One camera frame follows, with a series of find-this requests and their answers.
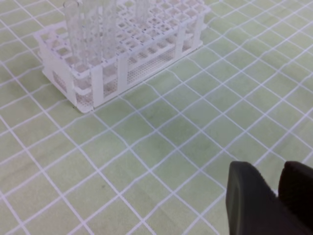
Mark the glass tube in rack middle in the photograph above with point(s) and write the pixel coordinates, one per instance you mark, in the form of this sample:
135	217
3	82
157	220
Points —
92	26

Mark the glass tube in rack right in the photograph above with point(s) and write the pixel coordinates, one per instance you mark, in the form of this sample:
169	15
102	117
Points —
108	28

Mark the glass test tube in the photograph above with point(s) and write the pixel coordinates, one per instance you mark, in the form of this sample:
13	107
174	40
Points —
141	11

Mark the white plastic test tube rack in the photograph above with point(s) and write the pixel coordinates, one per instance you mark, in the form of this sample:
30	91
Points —
173	30

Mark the glass tube in rack left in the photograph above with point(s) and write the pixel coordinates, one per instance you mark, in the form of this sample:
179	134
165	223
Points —
75	32

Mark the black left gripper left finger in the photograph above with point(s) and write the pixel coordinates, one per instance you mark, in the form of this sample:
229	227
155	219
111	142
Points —
253	208

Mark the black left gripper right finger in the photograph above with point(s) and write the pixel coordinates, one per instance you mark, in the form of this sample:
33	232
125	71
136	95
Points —
295	191

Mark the glass tube in rack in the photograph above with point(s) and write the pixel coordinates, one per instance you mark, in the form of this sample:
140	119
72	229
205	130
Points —
75	32
92	26
108	28

